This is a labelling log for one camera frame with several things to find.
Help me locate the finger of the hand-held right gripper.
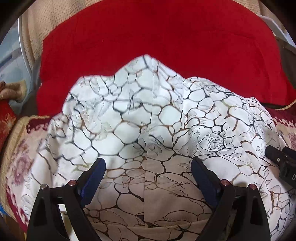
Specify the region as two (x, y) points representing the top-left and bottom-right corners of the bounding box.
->
(265, 146), (283, 167)

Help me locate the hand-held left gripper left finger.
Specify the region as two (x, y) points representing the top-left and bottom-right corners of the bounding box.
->
(26, 158), (107, 241)

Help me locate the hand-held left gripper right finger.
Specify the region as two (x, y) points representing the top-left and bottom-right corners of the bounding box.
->
(191, 158), (271, 241)

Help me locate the white crackle-print coat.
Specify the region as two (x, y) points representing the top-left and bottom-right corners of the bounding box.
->
(10, 54), (296, 241)

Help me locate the floral plush blanket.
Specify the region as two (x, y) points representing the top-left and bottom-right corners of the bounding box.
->
(0, 100), (296, 241)

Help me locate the white board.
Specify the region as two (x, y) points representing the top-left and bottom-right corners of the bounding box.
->
(261, 15), (286, 43)

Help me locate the silver refrigerator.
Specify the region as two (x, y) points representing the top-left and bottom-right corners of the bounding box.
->
(0, 20), (31, 81)

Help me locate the red sofa cover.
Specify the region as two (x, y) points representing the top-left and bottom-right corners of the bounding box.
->
(36, 0), (296, 116)

